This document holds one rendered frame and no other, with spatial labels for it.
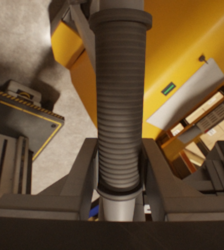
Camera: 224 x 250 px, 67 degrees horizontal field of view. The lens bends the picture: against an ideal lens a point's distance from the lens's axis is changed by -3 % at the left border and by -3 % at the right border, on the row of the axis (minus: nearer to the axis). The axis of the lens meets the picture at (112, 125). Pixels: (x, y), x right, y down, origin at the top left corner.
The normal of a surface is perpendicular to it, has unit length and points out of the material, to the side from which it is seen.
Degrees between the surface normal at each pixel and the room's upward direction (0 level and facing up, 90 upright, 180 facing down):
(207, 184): 90
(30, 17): 0
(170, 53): 45
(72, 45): 22
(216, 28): 14
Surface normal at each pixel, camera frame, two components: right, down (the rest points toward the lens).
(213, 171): -0.01, -0.69
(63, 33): -0.03, 0.52
